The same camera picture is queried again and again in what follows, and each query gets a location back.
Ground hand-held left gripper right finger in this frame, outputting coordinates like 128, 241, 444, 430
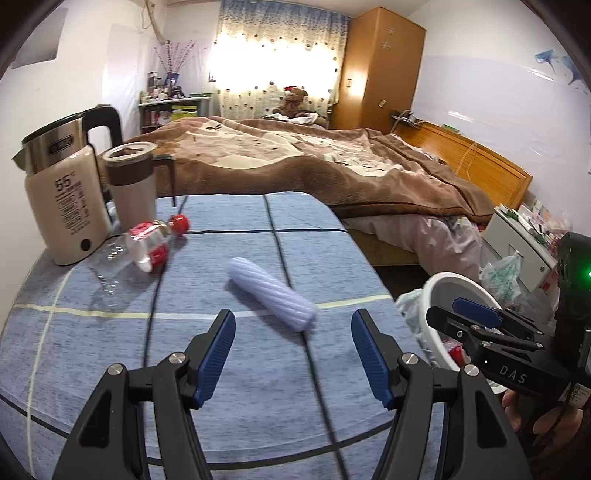
350, 308, 532, 480

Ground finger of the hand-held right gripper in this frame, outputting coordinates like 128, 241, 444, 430
425, 306, 546, 365
452, 298, 555, 335

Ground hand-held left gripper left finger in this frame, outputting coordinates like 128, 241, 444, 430
51, 308, 237, 480

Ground white round trash bin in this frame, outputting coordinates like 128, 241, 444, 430
418, 272, 509, 395

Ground person's right hand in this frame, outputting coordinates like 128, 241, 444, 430
501, 388, 587, 438

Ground clear plastic bin liner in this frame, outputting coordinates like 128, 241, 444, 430
396, 288, 439, 365

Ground green printed plastic bag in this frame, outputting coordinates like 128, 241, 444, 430
480, 254, 525, 310

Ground blue checked tablecloth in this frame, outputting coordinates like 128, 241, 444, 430
0, 193, 402, 480

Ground white nightstand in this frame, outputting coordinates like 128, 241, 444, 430
480, 205, 561, 289

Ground pink bed sheet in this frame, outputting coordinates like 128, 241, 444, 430
344, 215, 483, 266

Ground clear bottle with red label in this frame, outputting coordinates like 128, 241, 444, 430
90, 213, 191, 296

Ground wooden headboard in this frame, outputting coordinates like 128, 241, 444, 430
397, 121, 534, 208

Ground beige mug with brown lid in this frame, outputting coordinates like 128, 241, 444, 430
102, 141, 177, 232

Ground brown blanket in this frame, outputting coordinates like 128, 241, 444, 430
124, 115, 495, 220

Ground beige electric kettle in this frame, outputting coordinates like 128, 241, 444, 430
11, 105, 123, 267

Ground wooden wardrobe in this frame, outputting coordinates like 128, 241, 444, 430
330, 7, 426, 134

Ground brown teddy bear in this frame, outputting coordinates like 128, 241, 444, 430
271, 85, 309, 116

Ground dried flower branches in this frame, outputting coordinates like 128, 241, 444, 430
154, 39, 208, 88

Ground patterned curtain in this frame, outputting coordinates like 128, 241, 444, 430
210, 0, 352, 121

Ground blue dolphin wall sticker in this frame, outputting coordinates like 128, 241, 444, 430
534, 46, 580, 86

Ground white wall paper sheet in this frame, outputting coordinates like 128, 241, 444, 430
11, 7, 70, 70

